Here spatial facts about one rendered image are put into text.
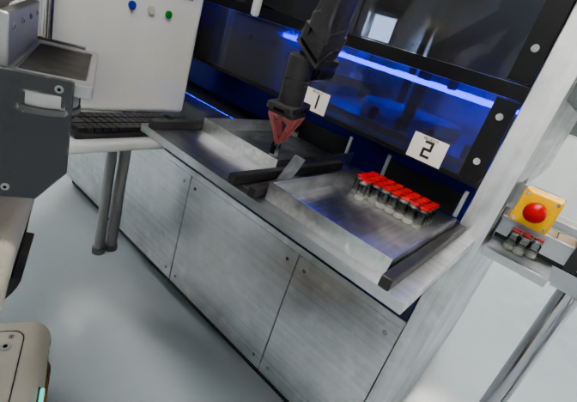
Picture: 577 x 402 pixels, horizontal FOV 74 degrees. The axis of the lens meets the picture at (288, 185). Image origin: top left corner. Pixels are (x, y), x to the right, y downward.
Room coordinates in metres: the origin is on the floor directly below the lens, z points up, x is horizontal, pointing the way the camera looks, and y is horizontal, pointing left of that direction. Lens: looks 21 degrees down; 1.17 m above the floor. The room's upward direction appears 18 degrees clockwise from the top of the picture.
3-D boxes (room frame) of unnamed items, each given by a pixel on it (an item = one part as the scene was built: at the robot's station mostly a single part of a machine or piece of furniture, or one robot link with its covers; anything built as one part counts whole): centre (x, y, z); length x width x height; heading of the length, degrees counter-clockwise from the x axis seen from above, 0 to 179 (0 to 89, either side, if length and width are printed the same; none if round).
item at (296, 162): (0.73, 0.03, 0.91); 0.14 x 0.03 x 0.06; 147
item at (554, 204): (0.77, -0.50, 0.99); 0.08 x 0.07 x 0.07; 146
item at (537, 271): (0.80, -0.54, 0.87); 0.14 x 0.13 x 0.02; 146
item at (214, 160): (0.85, -0.05, 0.87); 0.70 x 0.48 x 0.02; 56
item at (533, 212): (0.74, -0.48, 0.99); 0.04 x 0.04 x 0.04; 56
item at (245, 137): (1.00, 0.05, 0.90); 0.34 x 0.26 x 0.04; 146
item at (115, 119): (1.01, 0.46, 0.82); 0.40 x 0.14 x 0.02; 149
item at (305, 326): (1.77, 0.14, 0.44); 2.06 x 1.00 x 0.88; 56
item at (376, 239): (0.72, -0.17, 0.90); 0.34 x 0.26 x 0.04; 146
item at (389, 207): (0.79, -0.22, 0.90); 0.18 x 0.02 x 0.05; 56
